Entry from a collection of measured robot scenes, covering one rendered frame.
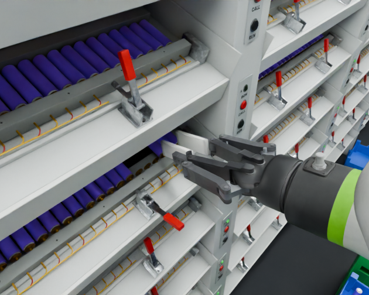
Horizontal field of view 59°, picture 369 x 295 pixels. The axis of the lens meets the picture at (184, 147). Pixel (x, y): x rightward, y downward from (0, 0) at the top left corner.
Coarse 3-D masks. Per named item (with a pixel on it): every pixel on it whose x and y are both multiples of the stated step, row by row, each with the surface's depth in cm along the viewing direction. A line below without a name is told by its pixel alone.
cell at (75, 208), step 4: (72, 196) 51; (64, 200) 50; (68, 200) 50; (72, 200) 50; (76, 200) 51; (64, 204) 50; (68, 204) 50; (72, 204) 50; (76, 204) 50; (68, 208) 50; (72, 208) 50; (76, 208) 50; (80, 208) 50; (72, 212) 50; (76, 212) 50
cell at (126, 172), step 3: (120, 165) 56; (123, 165) 56; (114, 168) 56; (117, 168) 56; (120, 168) 56; (123, 168) 56; (126, 168) 56; (117, 171) 56; (120, 171) 56; (123, 171) 56; (126, 171) 56; (129, 171) 56; (120, 174) 56; (123, 174) 56; (126, 174) 55; (129, 174) 56; (123, 177) 56; (126, 177) 56; (126, 180) 57
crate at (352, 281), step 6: (354, 276) 98; (348, 282) 100; (354, 282) 98; (360, 282) 99; (348, 288) 101; (354, 288) 101; (360, 288) 100; (366, 288) 98; (342, 294) 101; (348, 294) 101; (366, 294) 99
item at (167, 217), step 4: (152, 200) 52; (148, 204) 53; (152, 204) 53; (152, 208) 52; (156, 208) 52; (160, 208) 52; (156, 212) 52; (160, 212) 52; (164, 212) 52; (168, 212) 51; (164, 216) 51; (168, 216) 51; (172, 216) 51; (168, 220) 50; (172, 220) 50; (176, 220) 50; (172, 224) 50; (176, 224) 50; (180, 224) 50; (176, 228) 50; (180, 228) 49
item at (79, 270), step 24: (192, 120) 64; (168, 192) 58; (192, 192) 62; (72, 216) 51; (96, 240) 50; (120, 240) 50; (72, 264) 47; (96, 264) 48; (24, 288) 43; (48, 288) 44; (72, 288) 45
